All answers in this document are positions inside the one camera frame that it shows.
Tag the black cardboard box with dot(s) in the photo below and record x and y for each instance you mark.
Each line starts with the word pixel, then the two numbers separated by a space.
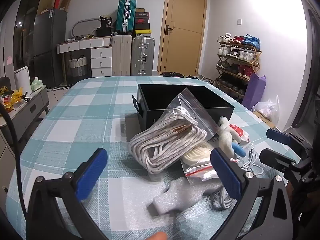
pixel 155 97

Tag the green tissue pack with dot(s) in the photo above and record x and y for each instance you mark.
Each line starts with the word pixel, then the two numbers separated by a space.
pixel 37 85

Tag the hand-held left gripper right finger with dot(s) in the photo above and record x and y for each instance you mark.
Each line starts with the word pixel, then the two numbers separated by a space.
pixel 227 177

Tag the dark glass cabinet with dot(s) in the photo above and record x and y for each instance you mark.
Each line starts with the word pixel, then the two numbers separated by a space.
pixel 25 30

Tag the dark flat shoe box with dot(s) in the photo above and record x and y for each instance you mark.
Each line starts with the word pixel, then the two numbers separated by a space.
pixel 142 10

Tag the purple bag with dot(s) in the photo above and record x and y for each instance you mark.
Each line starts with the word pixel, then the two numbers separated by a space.
pixel 253 92

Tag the teal suitcase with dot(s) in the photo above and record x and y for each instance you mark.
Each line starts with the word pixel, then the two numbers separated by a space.
pixel 125 15

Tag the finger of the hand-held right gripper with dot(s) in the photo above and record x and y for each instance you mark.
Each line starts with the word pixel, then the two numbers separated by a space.
pixel 276 134
pixel 272 157

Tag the black and yellow shoe box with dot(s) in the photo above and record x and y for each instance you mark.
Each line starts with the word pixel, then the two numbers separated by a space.
pixel 143 33

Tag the wooden shoe rack with shoes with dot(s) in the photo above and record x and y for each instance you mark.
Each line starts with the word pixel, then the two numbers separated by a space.
pixel 243 55

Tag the grey side table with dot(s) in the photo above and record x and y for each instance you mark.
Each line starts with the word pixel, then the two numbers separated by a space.
pixel 35 105

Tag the scattered dark shoes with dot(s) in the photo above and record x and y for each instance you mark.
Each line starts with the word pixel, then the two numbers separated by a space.
pixel 172 74

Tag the person's left hand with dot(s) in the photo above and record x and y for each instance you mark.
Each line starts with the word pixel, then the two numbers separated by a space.
pixel 156 237

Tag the beige suitcase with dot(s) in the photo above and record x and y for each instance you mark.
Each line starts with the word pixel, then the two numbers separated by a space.
pixel 121 55

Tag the grey refrigerator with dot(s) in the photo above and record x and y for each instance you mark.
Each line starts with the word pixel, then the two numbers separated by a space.
pixel 50 42

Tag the plain black shoe box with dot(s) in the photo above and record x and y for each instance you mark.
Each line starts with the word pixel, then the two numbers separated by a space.
pixel 142 26

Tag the brown cardboard box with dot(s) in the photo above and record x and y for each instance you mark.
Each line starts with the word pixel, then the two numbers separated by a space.
pixel 265 121

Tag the yellow wrapper pile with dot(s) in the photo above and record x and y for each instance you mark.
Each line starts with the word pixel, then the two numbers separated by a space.
pixel 16 97

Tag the black paper bag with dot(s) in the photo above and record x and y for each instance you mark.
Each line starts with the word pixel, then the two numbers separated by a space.
pixel 105 27

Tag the silver suitcase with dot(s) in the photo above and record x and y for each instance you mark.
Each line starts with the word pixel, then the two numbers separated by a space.
pixel 142 55

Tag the white desk with drawers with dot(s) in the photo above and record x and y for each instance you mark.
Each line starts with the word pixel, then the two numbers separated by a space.
pixel 101 57

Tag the white foam piece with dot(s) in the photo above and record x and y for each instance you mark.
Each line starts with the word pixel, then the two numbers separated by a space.
pixel 175 195

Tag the white plush toy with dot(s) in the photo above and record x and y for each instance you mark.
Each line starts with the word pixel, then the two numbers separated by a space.
pixel 225 135

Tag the white plastic bag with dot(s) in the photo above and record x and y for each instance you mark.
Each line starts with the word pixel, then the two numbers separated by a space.
pixel 268 110

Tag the dark tall cabinet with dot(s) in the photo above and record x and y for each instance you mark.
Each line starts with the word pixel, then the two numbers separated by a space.
pixel 307 80

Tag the bag of cream shoelaces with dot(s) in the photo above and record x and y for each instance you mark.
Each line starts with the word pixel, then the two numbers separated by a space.
pixel 195 157

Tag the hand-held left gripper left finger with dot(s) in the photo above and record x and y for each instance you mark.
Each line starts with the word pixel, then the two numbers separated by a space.
pixel 91 172

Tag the white oval frame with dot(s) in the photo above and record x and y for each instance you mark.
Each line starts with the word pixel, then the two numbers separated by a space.
pixel 75 25

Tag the white appliance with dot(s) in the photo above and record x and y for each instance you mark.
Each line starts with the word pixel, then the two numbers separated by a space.
pixel 22 80

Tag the red and white packet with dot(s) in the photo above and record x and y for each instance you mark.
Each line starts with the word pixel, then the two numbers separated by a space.
pixel 236 130

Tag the bag of grey shoelaces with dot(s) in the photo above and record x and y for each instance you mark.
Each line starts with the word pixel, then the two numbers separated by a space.
pixel 160 145

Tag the tan wooden door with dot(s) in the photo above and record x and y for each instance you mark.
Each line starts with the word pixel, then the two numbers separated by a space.
pixel 182 30

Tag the woven laundry basket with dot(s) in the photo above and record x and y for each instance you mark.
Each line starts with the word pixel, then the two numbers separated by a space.
pixel 78 66

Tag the black and red shoe box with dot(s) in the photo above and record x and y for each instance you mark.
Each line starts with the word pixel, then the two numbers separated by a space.
pixel 142 18

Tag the striped floor mat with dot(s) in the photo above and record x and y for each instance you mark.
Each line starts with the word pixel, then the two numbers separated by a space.
pixel 58 88

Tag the teal checked tablecloth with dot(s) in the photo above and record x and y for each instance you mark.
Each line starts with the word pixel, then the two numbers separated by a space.
pixel 75 130

